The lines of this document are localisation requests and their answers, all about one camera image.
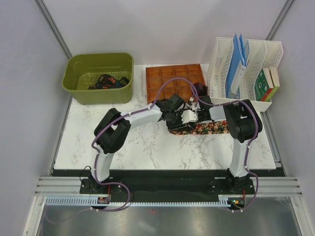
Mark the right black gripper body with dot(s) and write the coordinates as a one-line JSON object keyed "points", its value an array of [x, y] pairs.
{"points": [[200, 119]]}

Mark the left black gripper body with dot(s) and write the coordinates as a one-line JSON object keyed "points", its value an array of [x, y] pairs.
{"points": [[175, 120]]}

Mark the colourful floral patterned tie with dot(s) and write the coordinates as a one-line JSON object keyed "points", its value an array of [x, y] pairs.
{"points": [[217, 127]]}

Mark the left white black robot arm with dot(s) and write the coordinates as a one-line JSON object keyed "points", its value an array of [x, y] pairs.
{"points": [[112, 131]]}

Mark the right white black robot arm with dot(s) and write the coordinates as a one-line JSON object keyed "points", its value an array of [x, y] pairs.
{"points": [[244, 126]]}

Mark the rolled dark red tie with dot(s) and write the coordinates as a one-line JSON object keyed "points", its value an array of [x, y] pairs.
{"points": [[201, 89]]}

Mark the orange compartment tray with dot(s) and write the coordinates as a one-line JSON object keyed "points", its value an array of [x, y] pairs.
{"points": [[159, 85]]}

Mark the white booklet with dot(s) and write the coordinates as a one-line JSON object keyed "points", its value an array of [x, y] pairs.
{"points": [[240, 70]]}

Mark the green book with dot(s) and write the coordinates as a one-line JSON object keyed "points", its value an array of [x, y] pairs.
{"points": [[263, 87]]}

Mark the blue folder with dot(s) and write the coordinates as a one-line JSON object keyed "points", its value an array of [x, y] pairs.
{"points": [[241, 50]]}

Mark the dark blue orange tie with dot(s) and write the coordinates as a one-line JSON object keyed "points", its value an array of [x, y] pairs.
{"points": [[107, 81]]}

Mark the beige paperback book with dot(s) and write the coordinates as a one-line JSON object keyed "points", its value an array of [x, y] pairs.
{"points": [[274, 76]]}

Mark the white plastic file organizer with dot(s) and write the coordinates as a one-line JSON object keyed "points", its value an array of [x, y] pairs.
{"points": [[263, 54]]}

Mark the olive green plastic bin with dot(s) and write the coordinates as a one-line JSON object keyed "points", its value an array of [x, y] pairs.
{"points": [[84, 70]]}

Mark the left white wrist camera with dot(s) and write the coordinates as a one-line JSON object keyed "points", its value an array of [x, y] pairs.
{"points": [[189, 116]]}

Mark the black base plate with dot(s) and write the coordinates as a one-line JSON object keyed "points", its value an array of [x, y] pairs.
{"points": [[163, 185]]}

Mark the white slotted cable duct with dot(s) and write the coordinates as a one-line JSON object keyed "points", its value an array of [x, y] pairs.
{"points": [[94, 201]]}

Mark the aluminium frame rail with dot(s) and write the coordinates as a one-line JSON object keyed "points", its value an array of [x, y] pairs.
{"points": [[70, 186]]}

